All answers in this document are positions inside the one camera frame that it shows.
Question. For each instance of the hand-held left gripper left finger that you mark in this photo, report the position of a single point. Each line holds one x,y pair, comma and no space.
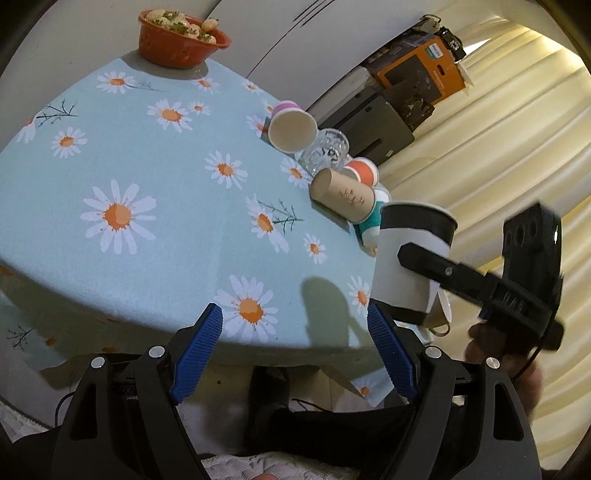
198,355

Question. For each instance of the clear glass cup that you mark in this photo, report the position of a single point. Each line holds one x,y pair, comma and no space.
325,152

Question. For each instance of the red plastic bowl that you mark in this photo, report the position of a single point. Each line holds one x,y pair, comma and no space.
175,46

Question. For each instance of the person's right hand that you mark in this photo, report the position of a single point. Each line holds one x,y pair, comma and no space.
485,342

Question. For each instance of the pink paper cup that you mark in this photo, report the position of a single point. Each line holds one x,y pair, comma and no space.
291,129

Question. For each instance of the daisy printed blue tablecloth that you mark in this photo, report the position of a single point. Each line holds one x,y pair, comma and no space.
152,207

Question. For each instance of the white cup with black bands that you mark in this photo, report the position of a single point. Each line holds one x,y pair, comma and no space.
406,277

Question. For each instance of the orange cardboard box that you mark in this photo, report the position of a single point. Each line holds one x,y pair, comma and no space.
422,74

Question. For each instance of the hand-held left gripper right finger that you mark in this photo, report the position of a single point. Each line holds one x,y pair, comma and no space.
392,360

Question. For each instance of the brown paper cup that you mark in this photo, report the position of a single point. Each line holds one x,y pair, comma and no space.
344,194

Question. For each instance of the white textured blanket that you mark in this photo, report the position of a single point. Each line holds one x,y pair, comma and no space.
277,467

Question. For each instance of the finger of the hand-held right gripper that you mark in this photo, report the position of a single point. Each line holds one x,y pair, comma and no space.
443,271

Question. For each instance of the black case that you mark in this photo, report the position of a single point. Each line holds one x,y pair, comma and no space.
374,127

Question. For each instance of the heap of pale strawberries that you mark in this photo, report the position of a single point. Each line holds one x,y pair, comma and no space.
182,22

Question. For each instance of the cream curtain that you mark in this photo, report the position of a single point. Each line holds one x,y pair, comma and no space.
517,147

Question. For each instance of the teal paper cup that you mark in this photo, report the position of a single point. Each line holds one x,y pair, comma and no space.
374,221

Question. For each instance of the orange paper cup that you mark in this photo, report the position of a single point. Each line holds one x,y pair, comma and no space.
364,170

